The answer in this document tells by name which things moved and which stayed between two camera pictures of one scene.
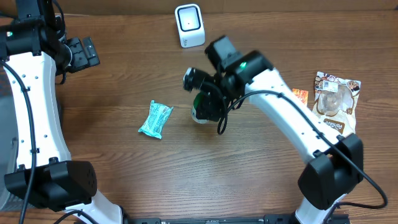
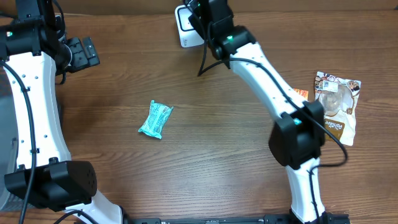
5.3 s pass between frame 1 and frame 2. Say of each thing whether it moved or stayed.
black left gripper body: stayed
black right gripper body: moved
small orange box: stayed
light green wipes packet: stayed
